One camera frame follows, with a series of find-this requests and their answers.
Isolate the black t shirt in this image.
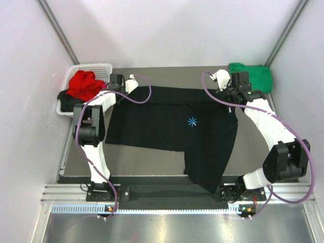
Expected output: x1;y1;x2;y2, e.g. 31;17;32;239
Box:
105;86;238;193

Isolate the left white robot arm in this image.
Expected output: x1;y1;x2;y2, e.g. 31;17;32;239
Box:
72;74;138;201

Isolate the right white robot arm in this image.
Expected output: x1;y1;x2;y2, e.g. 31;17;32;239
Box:
210;69;310;200

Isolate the white plastic laundry basket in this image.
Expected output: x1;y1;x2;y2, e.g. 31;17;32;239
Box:
56;63;112;117

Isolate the green folded t shirt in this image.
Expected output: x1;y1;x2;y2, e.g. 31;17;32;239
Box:
228;63;273;94

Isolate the red t shirt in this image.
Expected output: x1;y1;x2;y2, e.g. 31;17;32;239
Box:
66;70;105;102

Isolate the black garment in basket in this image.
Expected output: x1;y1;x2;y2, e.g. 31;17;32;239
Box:
57;90;84;112

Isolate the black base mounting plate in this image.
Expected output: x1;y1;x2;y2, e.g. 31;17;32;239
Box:
86;183;266;203

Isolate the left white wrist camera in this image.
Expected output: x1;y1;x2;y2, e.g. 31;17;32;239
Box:
125;74;139;94

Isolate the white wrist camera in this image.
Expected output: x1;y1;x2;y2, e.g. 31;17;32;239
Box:
125;74;139;94
210;69;231;92

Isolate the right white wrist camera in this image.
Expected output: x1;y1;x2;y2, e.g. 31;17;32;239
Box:
210;69;231;92

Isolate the aluminium frame rail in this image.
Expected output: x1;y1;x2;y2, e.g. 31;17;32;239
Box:
40;182;317;204

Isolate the grey slotted cable duct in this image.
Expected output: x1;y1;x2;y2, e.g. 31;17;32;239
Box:
51;204;256;215

